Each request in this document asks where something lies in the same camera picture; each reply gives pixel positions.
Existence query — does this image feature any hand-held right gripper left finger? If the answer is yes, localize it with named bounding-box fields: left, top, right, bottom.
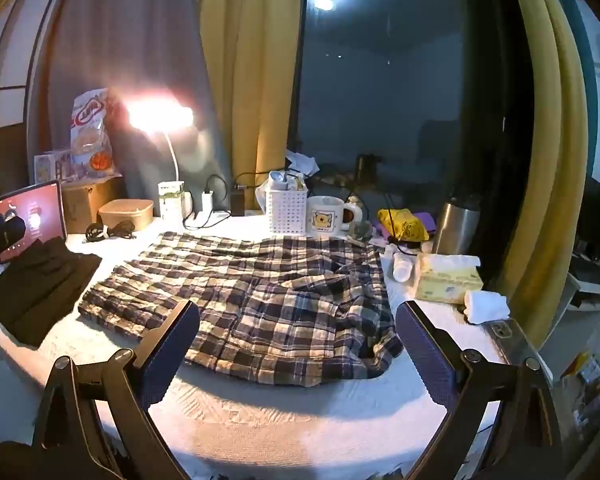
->
left=32, top=300, right=201, bottom=480

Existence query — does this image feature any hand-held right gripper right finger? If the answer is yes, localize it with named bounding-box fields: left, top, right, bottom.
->
left=395, top=300, right=563, bottom=480

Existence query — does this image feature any plaid flannel shirt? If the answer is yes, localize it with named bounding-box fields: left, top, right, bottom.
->
left=77, top=231, right=405, bottom=387

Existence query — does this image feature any tablet with red screen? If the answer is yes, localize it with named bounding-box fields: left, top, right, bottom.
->
left=0, top=180, right=68, bottom=265

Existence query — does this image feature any folded black cloth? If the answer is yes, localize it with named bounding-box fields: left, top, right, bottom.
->
left=0, top=236, right=103, bottom=348

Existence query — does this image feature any rolled white cloth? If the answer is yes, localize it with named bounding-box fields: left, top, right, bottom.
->
left=463, top=290, right=510, bottom=325

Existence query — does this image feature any small printed box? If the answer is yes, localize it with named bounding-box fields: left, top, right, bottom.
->
left=34, top=149, right=76, bottom=184

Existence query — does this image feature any yellow tissue box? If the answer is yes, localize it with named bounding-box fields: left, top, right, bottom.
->
left=412, top=253, right=484, bottom=303

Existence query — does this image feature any brown cardboard box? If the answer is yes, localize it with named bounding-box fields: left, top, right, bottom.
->
left=60, top=180, right=116, bottom=235

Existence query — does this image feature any small white bottle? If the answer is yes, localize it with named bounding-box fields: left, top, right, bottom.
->
left=391, top=250, right=415, bottom=282

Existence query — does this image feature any brown lidded food container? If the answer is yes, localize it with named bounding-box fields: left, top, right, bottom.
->
left=98, top=198, right=154, bottom=233

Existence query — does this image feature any white textured table cover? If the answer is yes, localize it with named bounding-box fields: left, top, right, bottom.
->
left=0, top=210, right=511, bottom=480

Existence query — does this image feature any steel thermos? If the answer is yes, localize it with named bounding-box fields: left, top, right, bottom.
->
left=431, top=194, right=482, bottom=257

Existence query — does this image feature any yellow plastic bag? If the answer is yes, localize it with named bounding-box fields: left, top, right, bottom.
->
left=377, top=208, right=430, bottom=242

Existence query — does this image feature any white and green box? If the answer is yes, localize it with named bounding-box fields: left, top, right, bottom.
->
left=158, top=181, right=186, bottom=221

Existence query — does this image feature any white shelf unit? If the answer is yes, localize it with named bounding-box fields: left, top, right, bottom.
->
left=545, top=255, right=600, bottom=386

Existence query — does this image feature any white cartoon mug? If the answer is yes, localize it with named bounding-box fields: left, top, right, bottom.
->
left=306, top=195, right=363, bottom=238

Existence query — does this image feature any white plastic basket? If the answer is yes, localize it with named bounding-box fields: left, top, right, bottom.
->
left=265, top=180, right=309, bottom=236

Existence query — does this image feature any white desk lamp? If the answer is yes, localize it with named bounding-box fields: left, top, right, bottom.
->
left=125, top=97, right=196, bottom=183

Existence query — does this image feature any white plastic bag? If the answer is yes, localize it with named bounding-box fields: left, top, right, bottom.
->
left=285, top=149, right=321, bottom=178

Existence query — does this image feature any grey curtain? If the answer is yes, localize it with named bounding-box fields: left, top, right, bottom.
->
left=47, top=0, right=231, bottom=211

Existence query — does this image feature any yellow curtain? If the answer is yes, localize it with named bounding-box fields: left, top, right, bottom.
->
left=192, top=0, right=308, bottom=211
left=500, top=0, right=600, bottom=348

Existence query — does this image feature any dark glass window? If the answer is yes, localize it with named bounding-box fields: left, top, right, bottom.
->
left=297, top=0, right=511, bottom=211

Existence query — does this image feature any coiled black cable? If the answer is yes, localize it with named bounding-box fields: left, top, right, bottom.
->
left=84, top=220, right=136, bottom=242

